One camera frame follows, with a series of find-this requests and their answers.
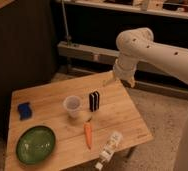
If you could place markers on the metal vertical pole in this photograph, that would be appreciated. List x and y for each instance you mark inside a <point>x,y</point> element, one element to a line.
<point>68,37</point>

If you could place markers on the clear plastic cup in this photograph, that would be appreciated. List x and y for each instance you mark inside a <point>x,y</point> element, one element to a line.
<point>72,105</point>

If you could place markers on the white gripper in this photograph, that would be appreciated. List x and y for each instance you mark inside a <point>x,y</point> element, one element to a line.
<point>123,74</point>

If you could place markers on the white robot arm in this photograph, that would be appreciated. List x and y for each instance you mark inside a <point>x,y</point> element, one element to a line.
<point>145,34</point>

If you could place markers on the orange carrot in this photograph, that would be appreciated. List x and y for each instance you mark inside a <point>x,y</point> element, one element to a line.
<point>88,133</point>

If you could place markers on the wooden upper shelf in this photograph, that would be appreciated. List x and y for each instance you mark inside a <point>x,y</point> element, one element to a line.
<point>142,8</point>

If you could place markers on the green plate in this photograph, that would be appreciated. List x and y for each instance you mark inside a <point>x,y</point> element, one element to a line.
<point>35,145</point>

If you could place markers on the blue sponge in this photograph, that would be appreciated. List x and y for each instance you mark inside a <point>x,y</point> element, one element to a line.
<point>24,110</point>

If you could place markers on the white squeeze bottle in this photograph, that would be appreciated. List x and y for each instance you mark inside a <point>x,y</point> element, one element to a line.
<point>109,149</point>

